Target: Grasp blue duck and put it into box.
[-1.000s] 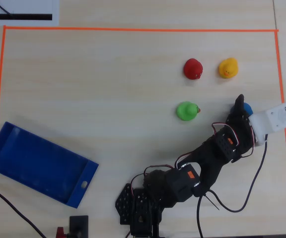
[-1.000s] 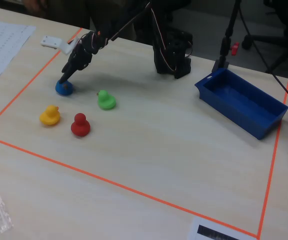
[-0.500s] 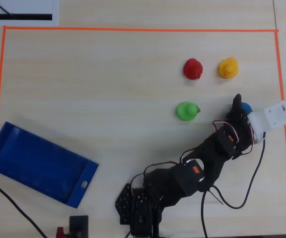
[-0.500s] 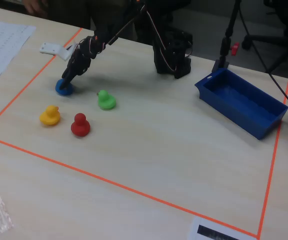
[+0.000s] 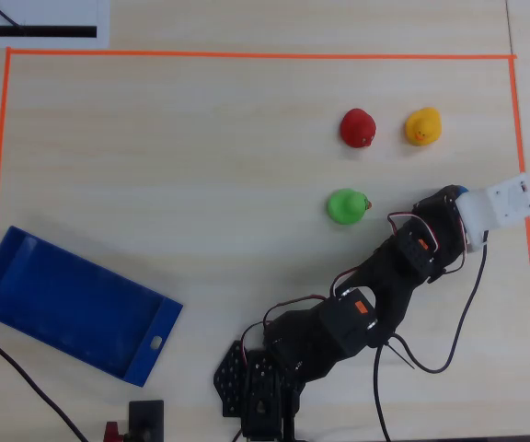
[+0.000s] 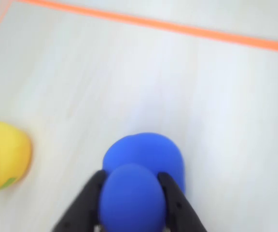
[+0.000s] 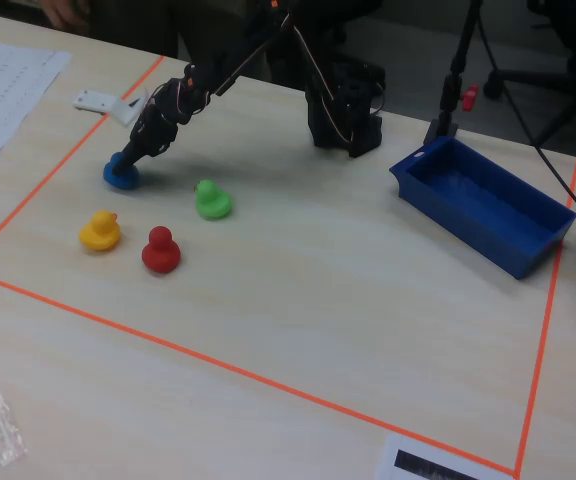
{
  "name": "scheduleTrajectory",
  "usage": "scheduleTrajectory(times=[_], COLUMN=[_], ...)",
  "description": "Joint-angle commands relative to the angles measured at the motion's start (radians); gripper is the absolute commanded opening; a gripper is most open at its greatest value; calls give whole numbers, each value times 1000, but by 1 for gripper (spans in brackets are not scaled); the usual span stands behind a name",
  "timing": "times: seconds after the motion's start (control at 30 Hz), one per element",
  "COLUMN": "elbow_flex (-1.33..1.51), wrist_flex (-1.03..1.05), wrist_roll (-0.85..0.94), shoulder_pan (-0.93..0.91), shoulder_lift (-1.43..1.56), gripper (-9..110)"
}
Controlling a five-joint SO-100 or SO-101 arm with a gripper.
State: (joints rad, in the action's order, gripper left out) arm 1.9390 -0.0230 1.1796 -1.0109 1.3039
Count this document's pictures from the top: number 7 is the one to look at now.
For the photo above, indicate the orange tape strip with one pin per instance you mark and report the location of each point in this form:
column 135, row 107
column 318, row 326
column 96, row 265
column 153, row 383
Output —
column 63, row 160
column 548, row 320
column 248, row 372

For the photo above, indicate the white printed paper sheet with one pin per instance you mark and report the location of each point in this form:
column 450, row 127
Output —
column 3, row 95

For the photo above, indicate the yellow rubber duck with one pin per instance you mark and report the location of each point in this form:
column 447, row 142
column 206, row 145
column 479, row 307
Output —
column 99, row 232

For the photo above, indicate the white card with black print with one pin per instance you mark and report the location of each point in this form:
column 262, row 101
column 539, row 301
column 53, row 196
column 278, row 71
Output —
column 428, row 462

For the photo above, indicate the black office chair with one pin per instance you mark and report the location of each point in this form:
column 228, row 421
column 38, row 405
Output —
column 553, row 55

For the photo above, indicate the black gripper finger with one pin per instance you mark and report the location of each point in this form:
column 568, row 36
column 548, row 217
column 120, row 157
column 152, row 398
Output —
column 129, row 166
column 120, row 161

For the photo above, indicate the bare person hand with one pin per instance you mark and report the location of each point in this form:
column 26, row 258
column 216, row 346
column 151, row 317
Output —
column 65, row 11

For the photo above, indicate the green rubber duck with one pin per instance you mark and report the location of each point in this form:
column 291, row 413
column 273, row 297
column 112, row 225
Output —
column 212, row 201

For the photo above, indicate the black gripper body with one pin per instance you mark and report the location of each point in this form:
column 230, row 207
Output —
column 144, row 141

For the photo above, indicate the person in dark clothes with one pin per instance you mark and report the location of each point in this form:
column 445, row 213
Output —
column 178, row 25

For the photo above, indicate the red clamp knob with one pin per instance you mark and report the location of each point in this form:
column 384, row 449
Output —
column 470, row 97

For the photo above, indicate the blue rubber duck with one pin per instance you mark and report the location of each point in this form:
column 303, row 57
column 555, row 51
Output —
column 122, row 177

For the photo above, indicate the white plastic bracket part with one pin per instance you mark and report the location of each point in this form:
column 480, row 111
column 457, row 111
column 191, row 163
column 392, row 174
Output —
column 110, row 105

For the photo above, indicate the black camera stand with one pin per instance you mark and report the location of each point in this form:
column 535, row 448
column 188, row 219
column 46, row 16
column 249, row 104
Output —
column 450, row 85

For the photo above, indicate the blue plastic box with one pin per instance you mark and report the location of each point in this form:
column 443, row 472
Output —
column 483, row 202

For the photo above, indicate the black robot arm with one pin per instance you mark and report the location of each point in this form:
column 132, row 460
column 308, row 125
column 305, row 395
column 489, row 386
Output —
column 328, row 100

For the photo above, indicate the red rubber duck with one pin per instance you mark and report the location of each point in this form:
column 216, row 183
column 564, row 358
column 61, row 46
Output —
column 161, row 251

